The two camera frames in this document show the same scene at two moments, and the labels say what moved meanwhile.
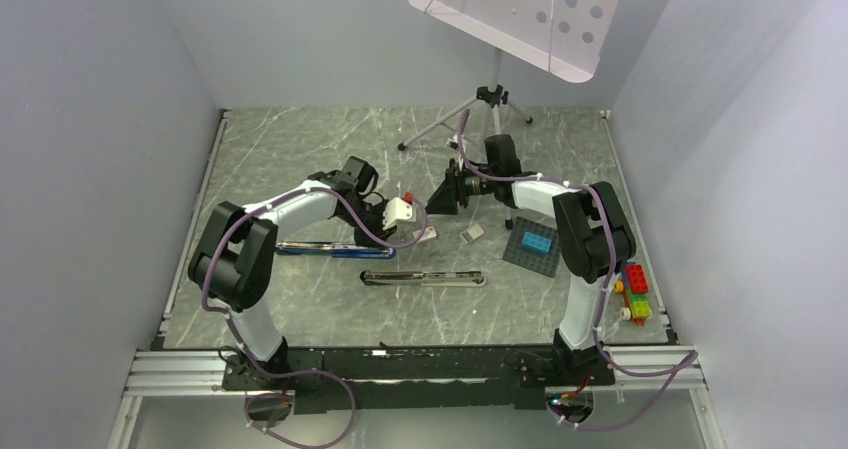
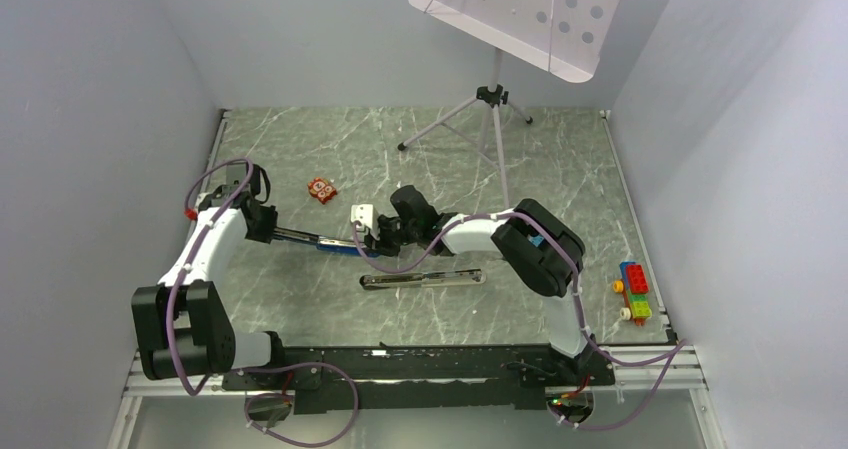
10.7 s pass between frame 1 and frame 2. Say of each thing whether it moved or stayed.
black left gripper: moved
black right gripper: moved
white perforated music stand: stayed
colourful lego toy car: stayed
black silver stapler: stayed
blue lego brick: stayed
